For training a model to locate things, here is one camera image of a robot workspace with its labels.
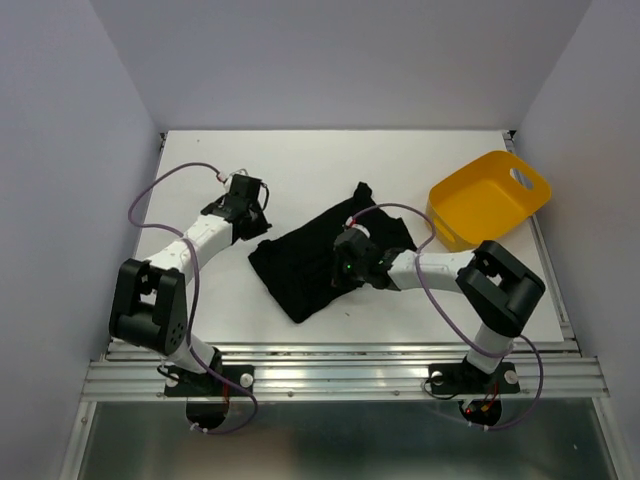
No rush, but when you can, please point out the aluminium mounting rail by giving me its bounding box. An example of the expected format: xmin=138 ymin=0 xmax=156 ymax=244
xmin=81 ymin=341 xmax=609 ymax=402

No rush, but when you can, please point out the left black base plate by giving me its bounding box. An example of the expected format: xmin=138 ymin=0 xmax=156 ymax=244
xmin=157 ymin=364 xmax=255 ymax=398

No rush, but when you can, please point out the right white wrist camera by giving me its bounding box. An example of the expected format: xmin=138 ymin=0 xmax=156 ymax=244
xmin=350 ymin=224 xmax=371 ymax=238

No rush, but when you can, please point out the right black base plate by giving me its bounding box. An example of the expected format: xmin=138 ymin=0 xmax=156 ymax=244
xmin=423 ymin=360 xmax=521 ymax=398

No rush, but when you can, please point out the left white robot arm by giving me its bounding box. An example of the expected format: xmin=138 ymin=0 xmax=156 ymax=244
xmin=109 ymin=171 xmax=271 ymax=394

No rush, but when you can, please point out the yellow plastic basket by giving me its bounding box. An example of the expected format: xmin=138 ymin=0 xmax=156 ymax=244
xmin=426 ymin=150 xmax=552 ymax=252

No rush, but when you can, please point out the black t shirt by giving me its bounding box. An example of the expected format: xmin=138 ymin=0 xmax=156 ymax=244
xmin=247 ymin=181 xmax=418 ymax=325

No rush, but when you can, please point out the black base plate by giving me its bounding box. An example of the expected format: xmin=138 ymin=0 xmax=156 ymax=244
xmin=157 ymin=364 xmax=255 ymax=398
xmin=423 ymin=360 xmax=521 ymax=398

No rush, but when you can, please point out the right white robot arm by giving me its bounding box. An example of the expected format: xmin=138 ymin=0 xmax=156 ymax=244
xmin=333 ymin=227 xmax=546 ymax=390

